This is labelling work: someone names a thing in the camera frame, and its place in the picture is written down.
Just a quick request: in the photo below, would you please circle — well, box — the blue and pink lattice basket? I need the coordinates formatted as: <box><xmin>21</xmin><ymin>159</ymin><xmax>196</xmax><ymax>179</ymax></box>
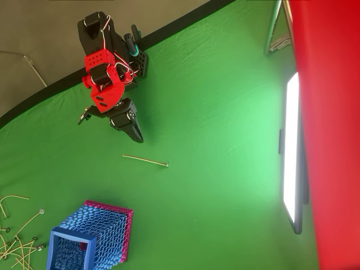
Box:
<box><xmin>46</xmin><ymin>199</ymin><xmax>134</xmax><ymax>270</ymax></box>

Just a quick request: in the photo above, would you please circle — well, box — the black and teal clamp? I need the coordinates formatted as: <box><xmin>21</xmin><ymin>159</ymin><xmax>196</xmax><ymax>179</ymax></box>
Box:
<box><xmin>123</xmin><ymin>24</ymin><xmax>141</xmax><ymax>57</ymax></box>

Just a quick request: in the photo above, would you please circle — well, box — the green table cloth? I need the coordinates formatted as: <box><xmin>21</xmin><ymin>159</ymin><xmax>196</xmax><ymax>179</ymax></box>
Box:
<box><xmin>0</xmin><ymin>0</ymin><xmax>320</xmax><ymax>270</ymax></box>

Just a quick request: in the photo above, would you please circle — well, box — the black LED light panel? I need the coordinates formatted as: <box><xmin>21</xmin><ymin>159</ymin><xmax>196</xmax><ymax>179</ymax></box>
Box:
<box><xmin>278</xmin><ymin>71</ymin><xmax>310</xmax><ymax>236</ymax></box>

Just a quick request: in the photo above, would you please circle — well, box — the chrome tube stand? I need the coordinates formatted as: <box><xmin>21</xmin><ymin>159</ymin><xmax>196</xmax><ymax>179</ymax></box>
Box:
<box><xmin>263</xmin><ymin>0</ymin><xmax>293</xmax><ymax>56</ymax></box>

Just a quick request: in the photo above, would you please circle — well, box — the small gripper camera board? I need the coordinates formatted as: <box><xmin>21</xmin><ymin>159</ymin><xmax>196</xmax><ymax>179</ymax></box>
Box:
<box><xmin>78</xmin><ymin>106</ymin><xmax>92</xmax><ymax>126</ymax></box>

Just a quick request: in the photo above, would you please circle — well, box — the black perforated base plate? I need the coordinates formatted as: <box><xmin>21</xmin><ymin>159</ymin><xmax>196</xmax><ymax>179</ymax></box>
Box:
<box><xmin>134</xmin><ymin>50</ymin><xmax>149</xmax><ymax>78</ymax></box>

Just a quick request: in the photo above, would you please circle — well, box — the red and white servo cable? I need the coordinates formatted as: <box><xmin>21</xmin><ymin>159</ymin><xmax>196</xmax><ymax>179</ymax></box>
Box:
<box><xmin>100</xmin><ymin>15</ymin><xmax>134</xmax><ymax>83</ymax></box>

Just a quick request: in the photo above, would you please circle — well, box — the thin grey floor cable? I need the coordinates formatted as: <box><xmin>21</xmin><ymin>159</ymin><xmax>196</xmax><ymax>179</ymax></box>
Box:
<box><xmin>0</xmin><ymin>50</ymin><xmax>48</xmax><ymax>87</ymax></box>

